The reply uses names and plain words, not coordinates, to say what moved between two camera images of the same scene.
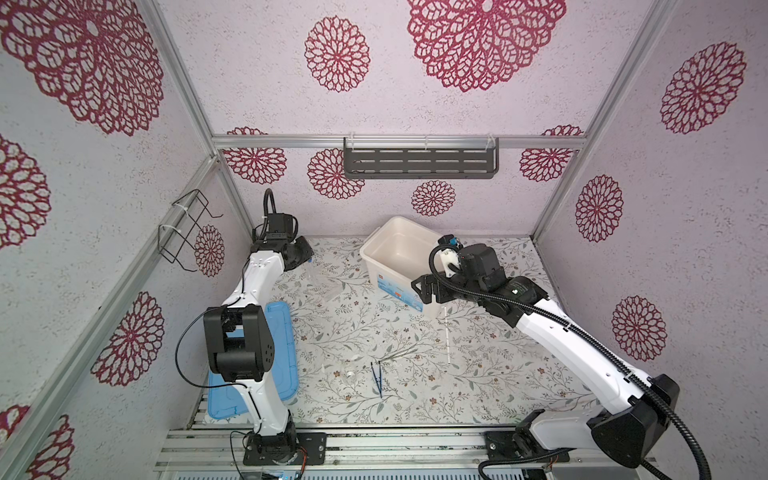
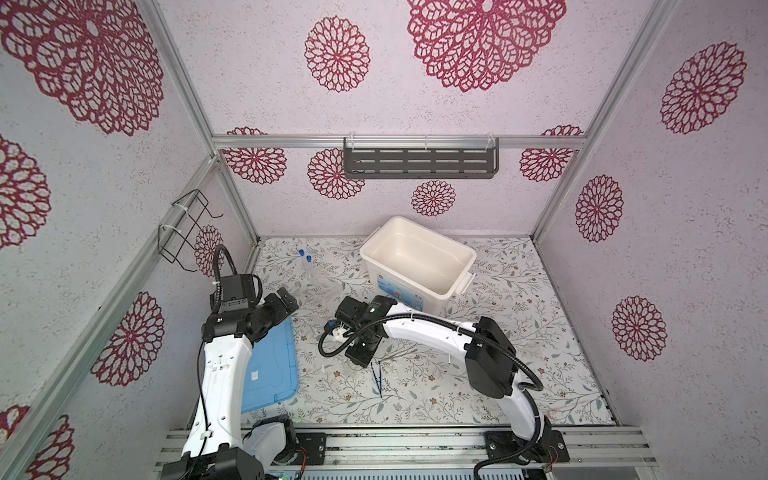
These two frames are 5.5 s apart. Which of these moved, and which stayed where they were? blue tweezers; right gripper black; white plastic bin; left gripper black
Moved: left gripper black; right gripper black
Stayed: blue tweezers; white plastic bin
